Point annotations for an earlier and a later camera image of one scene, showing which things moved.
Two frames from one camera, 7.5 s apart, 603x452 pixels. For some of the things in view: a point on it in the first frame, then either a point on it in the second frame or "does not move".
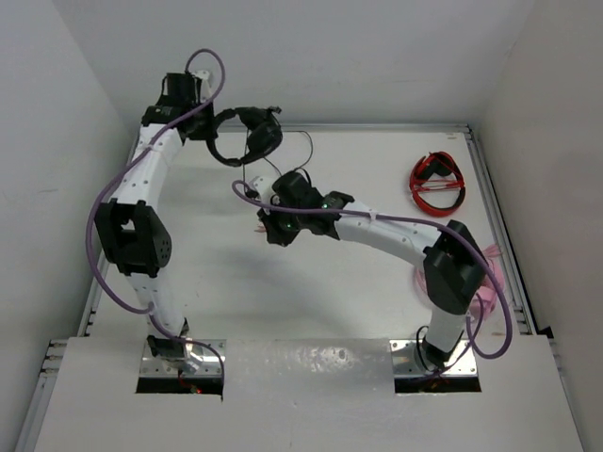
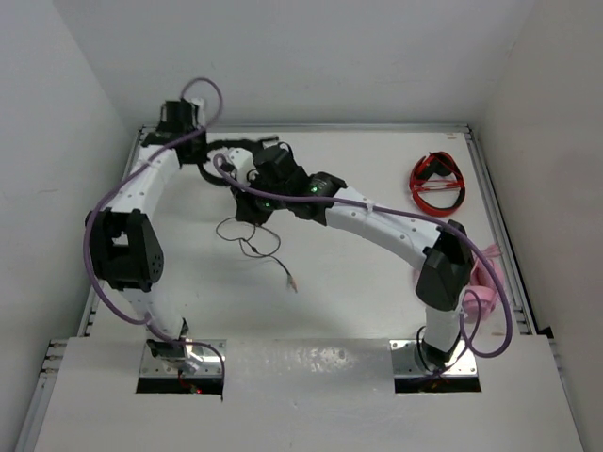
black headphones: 265,134 to 253,146
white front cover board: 310,395 does not move
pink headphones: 488,298 does not move
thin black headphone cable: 312,144 to 260,254
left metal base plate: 203,363 does not move
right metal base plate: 403,364 does not move
